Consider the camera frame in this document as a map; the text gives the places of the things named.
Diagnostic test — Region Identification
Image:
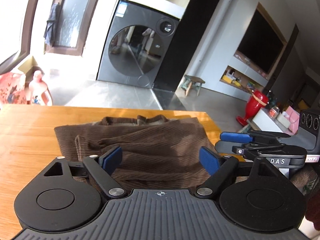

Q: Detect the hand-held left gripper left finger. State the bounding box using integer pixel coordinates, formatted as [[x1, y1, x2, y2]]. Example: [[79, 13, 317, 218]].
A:
[[42, 146, 127, 198]]

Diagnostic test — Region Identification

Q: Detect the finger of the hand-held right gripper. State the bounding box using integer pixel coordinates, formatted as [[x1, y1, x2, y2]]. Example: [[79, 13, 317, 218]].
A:
[[214, 141, 251, 154], [219, 131, 292, 143]]

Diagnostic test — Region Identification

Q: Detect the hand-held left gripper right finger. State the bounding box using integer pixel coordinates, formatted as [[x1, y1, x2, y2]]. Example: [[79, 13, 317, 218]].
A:
[[196, 146, 284, 198]]

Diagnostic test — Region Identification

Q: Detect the brown corduroy garment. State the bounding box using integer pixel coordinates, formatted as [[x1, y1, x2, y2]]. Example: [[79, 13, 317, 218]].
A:
[[54, 114, 247, 189]]

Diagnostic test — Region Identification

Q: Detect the white low cabinet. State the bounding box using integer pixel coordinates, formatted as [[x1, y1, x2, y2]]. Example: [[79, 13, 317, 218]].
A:
[[246, 107, 298, 136]]

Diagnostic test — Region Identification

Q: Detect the pink box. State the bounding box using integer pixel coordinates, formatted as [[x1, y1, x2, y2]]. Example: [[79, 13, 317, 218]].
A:
[[284, 106, 301, 133]]

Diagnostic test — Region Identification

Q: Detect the red vase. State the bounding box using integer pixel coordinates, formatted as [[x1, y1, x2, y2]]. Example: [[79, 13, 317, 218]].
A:
[[236, 89, 270, 126]]

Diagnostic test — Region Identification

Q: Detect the glass jar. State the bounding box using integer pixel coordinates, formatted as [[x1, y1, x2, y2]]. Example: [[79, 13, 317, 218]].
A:
[[269, 104, 281, 118]]

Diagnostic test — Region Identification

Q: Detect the small wooden stool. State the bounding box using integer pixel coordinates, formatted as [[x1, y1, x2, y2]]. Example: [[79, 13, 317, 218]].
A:
[[181, 74, 206, 97]]

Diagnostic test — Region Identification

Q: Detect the black television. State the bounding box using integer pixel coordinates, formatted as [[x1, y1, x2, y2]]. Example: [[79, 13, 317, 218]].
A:
[[236, 9, 288, 73]]

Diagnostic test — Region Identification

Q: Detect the white detergent bottle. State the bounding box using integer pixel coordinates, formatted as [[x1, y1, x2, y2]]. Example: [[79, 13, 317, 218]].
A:
[[28, 70, 53, 106]]

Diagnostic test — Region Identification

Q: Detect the white drain pipe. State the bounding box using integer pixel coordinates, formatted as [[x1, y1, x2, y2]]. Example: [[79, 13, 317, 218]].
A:
[[192, 0, 241, 78]]

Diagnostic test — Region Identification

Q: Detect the grey washing machine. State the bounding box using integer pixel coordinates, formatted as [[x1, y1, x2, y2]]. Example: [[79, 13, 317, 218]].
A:
[[96, 0, 181, 89]]

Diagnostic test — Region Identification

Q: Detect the red patterned bag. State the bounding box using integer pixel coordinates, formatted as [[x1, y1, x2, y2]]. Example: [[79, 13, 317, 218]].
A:
[[0, 72, 27, 105]]

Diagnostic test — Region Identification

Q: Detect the cardboard box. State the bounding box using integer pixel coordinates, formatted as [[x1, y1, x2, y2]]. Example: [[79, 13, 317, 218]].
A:
[[17, 55, 42, 77]]

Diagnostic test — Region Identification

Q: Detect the frosted glass casement window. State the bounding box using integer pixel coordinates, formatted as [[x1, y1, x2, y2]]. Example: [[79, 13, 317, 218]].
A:
[[43, 0, 108, 56]]

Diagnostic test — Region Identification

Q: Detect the blue hanging cloth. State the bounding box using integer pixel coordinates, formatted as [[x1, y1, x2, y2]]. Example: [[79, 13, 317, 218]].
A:
[[43, 2, 60, 47]]

